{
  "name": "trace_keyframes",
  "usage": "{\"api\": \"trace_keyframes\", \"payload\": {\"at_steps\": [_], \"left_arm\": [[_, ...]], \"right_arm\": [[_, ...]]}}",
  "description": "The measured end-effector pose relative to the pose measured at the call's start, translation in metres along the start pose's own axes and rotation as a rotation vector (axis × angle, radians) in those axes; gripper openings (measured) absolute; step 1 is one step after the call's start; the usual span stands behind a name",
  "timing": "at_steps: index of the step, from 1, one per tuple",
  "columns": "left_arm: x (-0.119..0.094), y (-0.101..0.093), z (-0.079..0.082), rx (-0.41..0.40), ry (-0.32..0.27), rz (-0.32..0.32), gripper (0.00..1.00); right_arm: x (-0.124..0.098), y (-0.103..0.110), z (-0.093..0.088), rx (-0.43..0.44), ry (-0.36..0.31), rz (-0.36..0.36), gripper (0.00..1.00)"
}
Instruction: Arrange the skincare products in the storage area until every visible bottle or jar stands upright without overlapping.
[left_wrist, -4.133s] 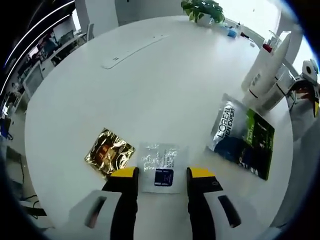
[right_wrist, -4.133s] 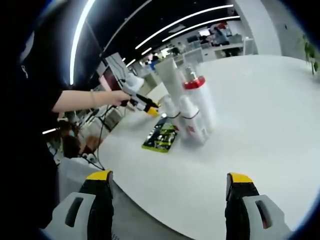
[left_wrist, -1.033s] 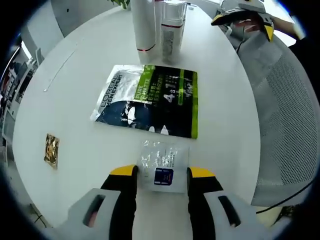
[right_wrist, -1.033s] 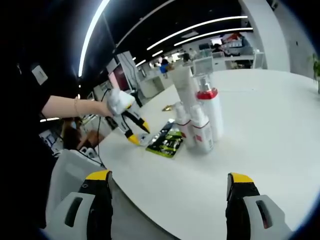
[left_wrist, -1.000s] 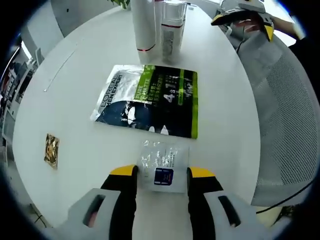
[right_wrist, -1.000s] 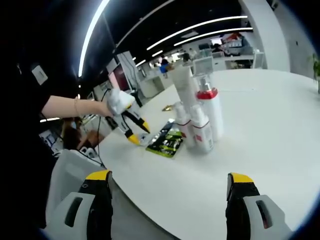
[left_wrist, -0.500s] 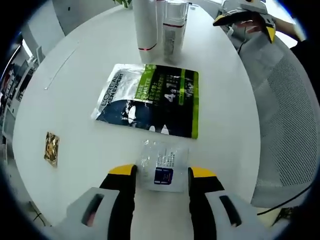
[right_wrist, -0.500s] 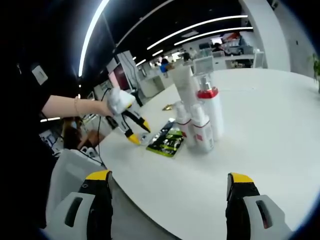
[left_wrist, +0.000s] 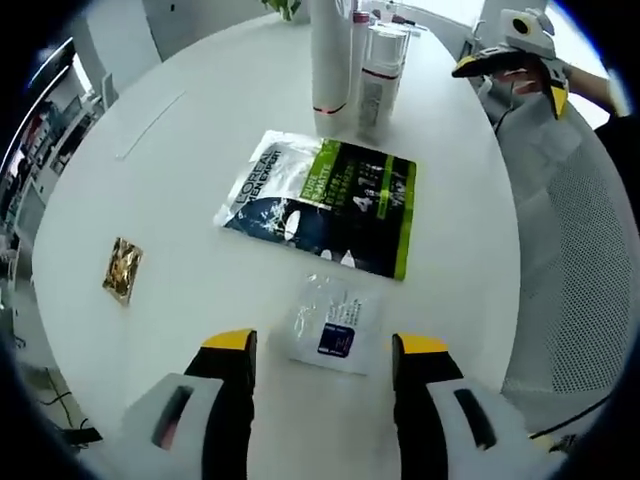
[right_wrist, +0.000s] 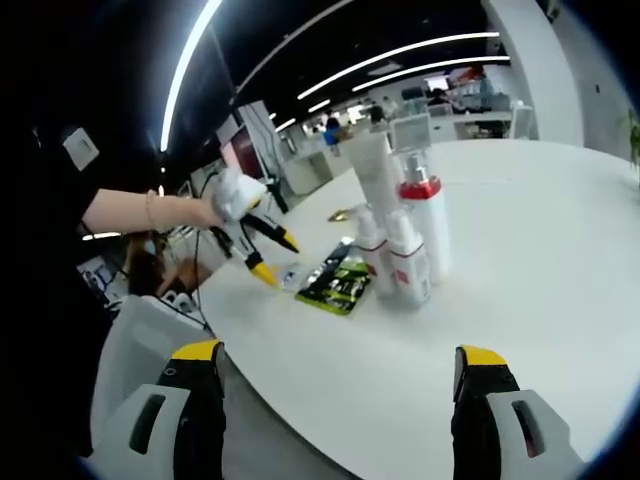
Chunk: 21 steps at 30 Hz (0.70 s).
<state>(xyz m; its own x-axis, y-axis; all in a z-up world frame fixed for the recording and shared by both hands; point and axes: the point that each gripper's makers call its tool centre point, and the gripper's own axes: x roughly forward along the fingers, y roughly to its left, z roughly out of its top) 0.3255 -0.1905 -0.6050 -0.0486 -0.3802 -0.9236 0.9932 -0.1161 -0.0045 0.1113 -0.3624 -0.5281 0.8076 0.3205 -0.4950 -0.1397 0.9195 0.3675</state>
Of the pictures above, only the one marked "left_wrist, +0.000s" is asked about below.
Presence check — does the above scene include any green black skincare packet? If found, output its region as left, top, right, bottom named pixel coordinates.
left=213, top=129, right=419, bottom=283

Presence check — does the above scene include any potted green plant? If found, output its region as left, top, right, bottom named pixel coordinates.
left=262, top=0, right=304, bottom=23

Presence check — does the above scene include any person's right hand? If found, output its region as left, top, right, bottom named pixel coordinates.
left=492, top=62, right=549, bottom=96

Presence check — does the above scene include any white mesh office chair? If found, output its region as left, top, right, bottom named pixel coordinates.
left=492, top=92, right=640, bottom=437

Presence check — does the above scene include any person's black clothing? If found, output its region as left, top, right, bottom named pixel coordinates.
left=594, top=107, right=640, bottom=171

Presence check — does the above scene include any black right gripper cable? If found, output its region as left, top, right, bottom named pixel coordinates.
left=494, top=92, right=526, bottom=134

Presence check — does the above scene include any white blue-label skincare sachet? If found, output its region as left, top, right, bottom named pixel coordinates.
left=287, top=273, right=384, bottom=377

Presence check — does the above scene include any gold skincare sachet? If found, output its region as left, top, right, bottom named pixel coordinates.
left=102, top=237, right=145, bottom=307

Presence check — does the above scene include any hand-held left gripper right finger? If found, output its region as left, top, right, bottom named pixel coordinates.
left=391, top=333, right=551, bottom=480

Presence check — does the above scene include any white skincare pump bottle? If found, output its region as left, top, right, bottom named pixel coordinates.
left=345, top=9, right=374, bottom=104

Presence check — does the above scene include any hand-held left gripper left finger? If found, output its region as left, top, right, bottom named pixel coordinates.
left=122, top=328, right=258, bottom=480

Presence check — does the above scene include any white skincare tube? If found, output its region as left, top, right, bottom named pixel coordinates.
left=308, top=0, right=357, bottom=134

